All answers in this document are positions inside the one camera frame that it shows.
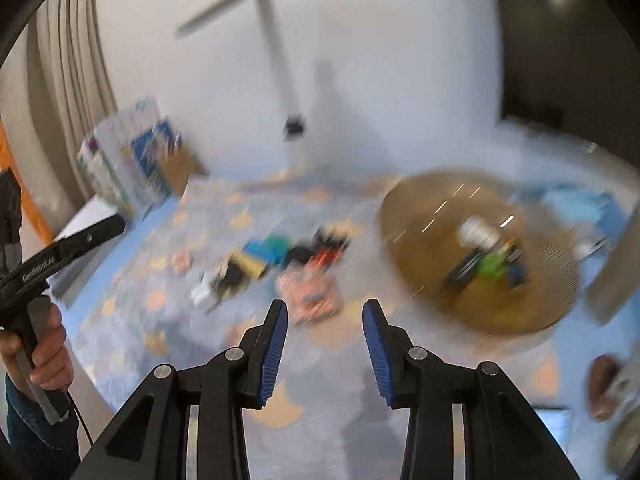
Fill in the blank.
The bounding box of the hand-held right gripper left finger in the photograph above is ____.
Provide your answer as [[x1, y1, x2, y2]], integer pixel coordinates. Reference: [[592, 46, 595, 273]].
[[75, 299, 290, 480]]

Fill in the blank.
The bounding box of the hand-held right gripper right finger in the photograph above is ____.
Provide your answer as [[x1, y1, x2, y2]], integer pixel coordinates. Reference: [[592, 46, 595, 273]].
[[362, 299, 581, 480]]

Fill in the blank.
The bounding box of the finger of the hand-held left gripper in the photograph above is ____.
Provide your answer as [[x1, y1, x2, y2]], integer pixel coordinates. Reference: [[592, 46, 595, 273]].
[[52, 214, 126, 266]]

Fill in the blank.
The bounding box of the pink patterned packet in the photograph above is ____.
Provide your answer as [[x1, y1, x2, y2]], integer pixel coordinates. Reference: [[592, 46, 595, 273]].
[[275, 267, 343, 326]]

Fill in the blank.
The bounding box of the amber glass bowl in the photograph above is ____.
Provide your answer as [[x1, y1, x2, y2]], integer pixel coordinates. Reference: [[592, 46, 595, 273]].
[[377, 170, 581, 336]]

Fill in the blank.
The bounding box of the green toy piece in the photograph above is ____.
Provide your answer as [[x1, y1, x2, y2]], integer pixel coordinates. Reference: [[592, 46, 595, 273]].
[[267, 236, 291, 263]]

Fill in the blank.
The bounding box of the black and red toy figure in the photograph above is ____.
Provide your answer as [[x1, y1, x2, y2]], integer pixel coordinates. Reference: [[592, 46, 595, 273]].
[[307, 227, 351, 271]]

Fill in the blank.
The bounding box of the bright green item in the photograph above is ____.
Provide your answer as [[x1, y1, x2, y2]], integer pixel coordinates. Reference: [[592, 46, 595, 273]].
[[475, 252, 508, 281]]

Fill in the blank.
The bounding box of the white round item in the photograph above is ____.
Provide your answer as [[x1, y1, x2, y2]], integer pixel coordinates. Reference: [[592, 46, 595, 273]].
[[457, 216, 501, 248]]

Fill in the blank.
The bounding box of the person's left forearm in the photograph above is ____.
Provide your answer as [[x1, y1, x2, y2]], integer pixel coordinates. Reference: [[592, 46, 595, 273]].
[[0, 372, 82, 480]]

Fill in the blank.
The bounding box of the person's left hand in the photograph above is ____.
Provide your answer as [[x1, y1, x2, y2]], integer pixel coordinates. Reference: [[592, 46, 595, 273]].
[[0, 304, 76, 392]]

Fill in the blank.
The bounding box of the orange panel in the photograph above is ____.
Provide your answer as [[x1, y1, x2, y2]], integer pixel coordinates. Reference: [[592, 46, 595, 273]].
[[0, 120, 56, 246]]

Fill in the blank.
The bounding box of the row of books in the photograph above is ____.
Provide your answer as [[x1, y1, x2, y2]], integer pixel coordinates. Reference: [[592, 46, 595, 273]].
[[75, 95, 176, 221]]

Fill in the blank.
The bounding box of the fan-patterned table mat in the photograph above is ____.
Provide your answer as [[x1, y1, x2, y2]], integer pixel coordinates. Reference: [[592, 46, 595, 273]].
[[65, 170, 576, 480]]

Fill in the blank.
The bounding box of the brown pen holder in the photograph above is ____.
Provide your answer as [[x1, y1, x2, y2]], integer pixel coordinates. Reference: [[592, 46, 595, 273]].
[[160, 135, 208, 196]]

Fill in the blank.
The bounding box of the beige curtain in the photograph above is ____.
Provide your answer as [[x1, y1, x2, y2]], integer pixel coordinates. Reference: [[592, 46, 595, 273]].
[[0, 0, 121, 201]]

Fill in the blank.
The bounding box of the brown round object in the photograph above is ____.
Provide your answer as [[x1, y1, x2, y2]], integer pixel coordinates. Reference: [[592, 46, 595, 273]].
[[587, 354, 621, 421]]

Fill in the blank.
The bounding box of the white desk lamp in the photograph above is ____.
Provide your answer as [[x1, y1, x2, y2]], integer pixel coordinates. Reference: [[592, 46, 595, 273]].
[[174, 0, 321, 166]]

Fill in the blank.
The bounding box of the black monitor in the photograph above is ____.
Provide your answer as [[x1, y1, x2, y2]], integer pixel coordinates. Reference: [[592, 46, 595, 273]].
[[492, 0, 640, 156]]

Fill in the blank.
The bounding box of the black cable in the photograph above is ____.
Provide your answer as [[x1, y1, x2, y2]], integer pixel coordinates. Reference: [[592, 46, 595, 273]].
[[66, 391, 95, 447]]

